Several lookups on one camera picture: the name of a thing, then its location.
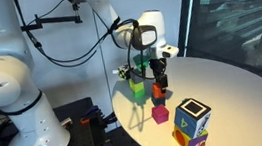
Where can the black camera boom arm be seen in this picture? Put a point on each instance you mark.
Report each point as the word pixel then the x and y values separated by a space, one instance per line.
pixel 50 20

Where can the zebra picture cube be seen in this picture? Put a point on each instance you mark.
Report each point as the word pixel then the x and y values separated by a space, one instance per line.
pixel 124 72

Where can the dark blue block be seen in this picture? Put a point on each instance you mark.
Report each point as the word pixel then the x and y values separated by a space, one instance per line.
pixel 158 101

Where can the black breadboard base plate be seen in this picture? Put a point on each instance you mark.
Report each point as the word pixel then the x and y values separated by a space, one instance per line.
pixel 76 123

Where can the green block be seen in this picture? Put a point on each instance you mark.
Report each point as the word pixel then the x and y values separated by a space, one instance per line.
pixel 137 89

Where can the orange block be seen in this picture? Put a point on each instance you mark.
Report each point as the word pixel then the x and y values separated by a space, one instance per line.
pixel 158 91

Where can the orange multicolour picture cube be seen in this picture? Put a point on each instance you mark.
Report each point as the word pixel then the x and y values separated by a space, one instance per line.
pixel 185 142

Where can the magenta block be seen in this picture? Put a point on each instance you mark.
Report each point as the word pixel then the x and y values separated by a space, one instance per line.
pixel 160 114

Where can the blue picture cube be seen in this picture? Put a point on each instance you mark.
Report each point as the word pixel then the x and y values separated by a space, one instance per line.
pixel 187 123

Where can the dark window frame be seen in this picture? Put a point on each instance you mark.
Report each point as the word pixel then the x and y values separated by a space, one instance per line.
pixel 185 12

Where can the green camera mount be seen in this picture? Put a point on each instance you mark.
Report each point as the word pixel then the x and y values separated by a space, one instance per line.
pixel 141 61

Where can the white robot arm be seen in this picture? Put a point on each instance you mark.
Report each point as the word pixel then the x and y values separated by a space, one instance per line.
pixel 1 82

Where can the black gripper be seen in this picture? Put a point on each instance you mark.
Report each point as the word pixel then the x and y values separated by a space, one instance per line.
pixel 158 66

